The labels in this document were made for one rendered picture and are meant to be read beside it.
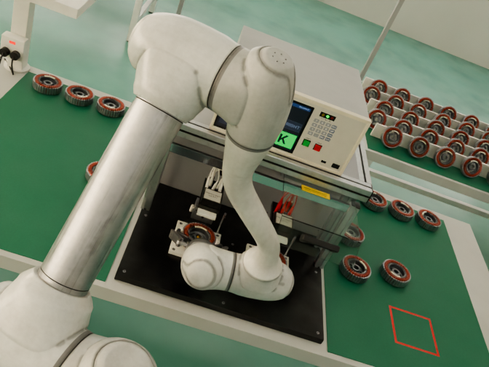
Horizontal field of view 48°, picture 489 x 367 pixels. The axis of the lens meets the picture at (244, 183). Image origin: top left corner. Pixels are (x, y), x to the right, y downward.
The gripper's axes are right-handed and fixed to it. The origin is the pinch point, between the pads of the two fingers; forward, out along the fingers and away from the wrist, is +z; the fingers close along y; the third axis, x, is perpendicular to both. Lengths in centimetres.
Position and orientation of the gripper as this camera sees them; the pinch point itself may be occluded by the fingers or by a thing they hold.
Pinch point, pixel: (198, 237)
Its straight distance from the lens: 173.4
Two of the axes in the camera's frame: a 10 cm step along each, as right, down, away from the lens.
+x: 3.3, -9.4, -0.8
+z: -1.1, -1.2, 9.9
